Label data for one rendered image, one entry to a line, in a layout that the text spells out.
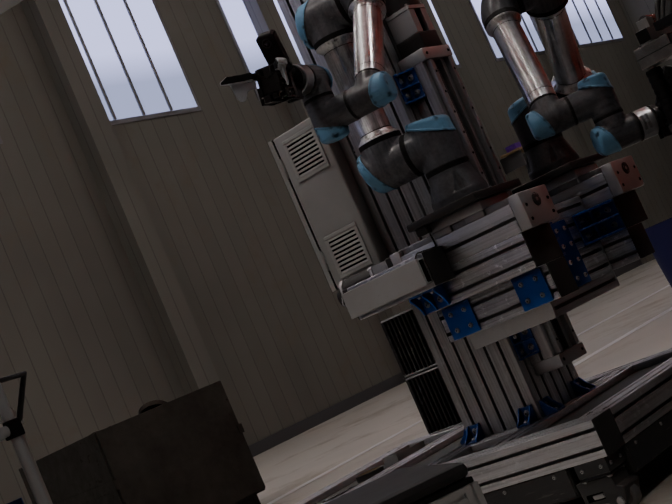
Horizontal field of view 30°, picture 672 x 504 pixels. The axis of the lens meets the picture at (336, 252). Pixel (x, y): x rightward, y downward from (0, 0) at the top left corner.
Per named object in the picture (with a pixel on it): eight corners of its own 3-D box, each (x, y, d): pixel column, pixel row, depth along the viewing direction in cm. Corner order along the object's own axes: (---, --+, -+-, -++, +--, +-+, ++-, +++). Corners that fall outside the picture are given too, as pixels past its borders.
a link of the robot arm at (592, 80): (563, 86, 302) (582, 128, 301) (606, 67, 301) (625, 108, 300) (561, 91, 310) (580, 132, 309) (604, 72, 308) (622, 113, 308)
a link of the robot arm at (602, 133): (592, 123, 300) (607, 155, 299) (633, 105, 301) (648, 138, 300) (584, 129, 308) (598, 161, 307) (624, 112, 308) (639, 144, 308)
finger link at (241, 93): (226, 104, 276) (263, 96, 280) (219, 78, 276) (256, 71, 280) (221, 107, 279) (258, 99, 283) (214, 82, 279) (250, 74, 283)
